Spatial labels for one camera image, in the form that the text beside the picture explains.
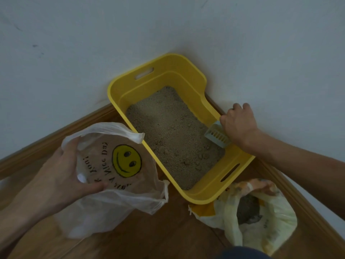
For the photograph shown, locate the person's left hand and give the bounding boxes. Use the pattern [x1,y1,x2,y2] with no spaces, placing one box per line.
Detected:
[22,137,109,215]

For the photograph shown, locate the yellow plastic litter box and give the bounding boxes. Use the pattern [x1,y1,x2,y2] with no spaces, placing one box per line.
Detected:
[107,53,255,205]

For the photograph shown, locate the person's dark blue clothing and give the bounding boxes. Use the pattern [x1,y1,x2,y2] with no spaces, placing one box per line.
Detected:
[216,246,270,259]

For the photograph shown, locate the wooden baseboard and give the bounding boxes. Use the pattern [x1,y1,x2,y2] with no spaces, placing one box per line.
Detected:
[205,94,345,259]
[0,104,122,181]

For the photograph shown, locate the white plastic litter scoop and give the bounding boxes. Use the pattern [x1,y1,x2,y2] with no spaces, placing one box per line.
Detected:
[204,121,232,149]

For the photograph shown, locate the beige cat litter sand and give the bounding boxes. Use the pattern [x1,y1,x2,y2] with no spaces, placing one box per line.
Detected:
[126,86,225,190]

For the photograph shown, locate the person's right hand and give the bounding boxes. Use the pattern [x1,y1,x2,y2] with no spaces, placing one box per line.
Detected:
[220,103,260,155]

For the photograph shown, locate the person's right forearm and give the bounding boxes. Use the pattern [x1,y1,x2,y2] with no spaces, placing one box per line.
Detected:
[249,128,345,221]

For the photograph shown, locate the person's left forearm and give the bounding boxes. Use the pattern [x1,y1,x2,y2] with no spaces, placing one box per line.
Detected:
[0,183,56,252]

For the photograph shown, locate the clear smiley face plastic bag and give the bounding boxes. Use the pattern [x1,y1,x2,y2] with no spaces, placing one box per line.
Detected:
[54,122,170,239]

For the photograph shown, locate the grey litter clump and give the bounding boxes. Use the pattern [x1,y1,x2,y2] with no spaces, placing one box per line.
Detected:
[237,194,262,225]

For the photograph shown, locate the yellow white litter bag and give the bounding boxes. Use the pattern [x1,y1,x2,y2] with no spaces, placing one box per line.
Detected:
[188,178,298,256]

